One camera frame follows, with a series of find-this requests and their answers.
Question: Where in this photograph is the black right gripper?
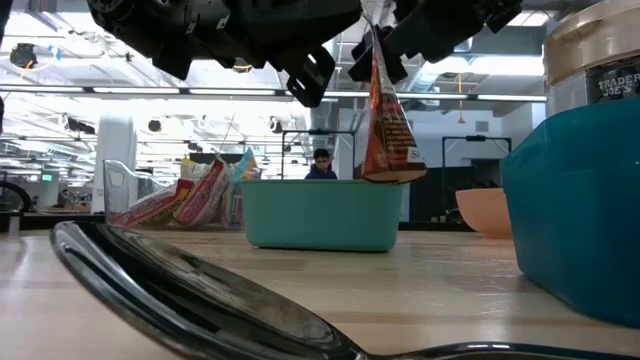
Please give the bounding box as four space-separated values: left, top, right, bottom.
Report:
347 0 524 85

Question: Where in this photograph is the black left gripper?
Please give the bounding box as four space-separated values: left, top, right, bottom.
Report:
219 0 364 109

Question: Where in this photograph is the brown torn snack packet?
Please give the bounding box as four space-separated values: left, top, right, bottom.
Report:
359 0 429 185

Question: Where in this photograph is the blue-edged clear noodle packet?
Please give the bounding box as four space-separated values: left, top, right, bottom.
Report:
222 147 262 229

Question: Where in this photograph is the beige-lid seasoning jar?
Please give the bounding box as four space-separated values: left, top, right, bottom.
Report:
542 0 640 119

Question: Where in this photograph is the lime chili ramen packet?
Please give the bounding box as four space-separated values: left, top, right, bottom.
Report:
174 159 234 229

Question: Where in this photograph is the red Maruchan ramen packet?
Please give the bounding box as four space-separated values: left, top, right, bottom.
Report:
112 179 196 229

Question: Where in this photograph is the black spoon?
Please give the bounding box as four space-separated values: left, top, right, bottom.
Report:
49 220 640 360

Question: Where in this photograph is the person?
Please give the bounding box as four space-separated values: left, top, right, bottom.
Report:
304 148 339 181

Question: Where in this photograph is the teal plastic container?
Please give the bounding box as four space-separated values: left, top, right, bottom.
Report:
241 179 405 253

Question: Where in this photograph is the orange bowl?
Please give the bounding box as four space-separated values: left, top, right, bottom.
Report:
454 188 514 239

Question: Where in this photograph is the deep blue plastic tray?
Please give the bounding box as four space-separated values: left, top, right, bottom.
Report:
501 97 640 329

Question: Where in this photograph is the white building column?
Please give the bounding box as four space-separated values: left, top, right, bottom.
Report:
96 114 138 209

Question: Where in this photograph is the clear plastic bin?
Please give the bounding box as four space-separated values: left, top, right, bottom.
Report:
102 158 264 231

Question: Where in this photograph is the black background gantry frame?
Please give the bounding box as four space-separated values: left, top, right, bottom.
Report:
441 134 514 194
281 128 357 181

